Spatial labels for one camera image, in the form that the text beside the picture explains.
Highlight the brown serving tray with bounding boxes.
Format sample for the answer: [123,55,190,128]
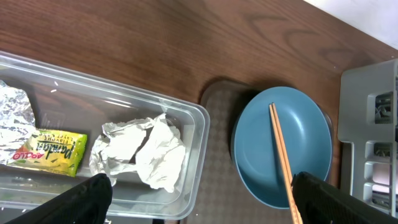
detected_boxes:
[182,80,291,223]

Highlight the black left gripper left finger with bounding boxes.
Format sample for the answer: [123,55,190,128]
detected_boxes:
[6,174,113,224]

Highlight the grey dishwasher rack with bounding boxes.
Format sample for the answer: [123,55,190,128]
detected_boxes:
[337,59,397,217]

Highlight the clear plastic waste bin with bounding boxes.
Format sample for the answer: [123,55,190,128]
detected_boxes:
[1,52,210,220]

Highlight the pink cup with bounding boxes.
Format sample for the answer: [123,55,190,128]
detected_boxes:
[372,163,389,193]

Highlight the white napkin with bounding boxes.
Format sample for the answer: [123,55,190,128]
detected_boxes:
[89,113,186,193]

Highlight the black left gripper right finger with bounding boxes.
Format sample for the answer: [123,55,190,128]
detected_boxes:
[292,172,397,224]

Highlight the dark blue plate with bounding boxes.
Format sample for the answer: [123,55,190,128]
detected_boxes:
[231,86,333,209]

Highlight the silver yellow snack wrapper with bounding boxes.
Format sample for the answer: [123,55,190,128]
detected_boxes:
[0,80,88,178]

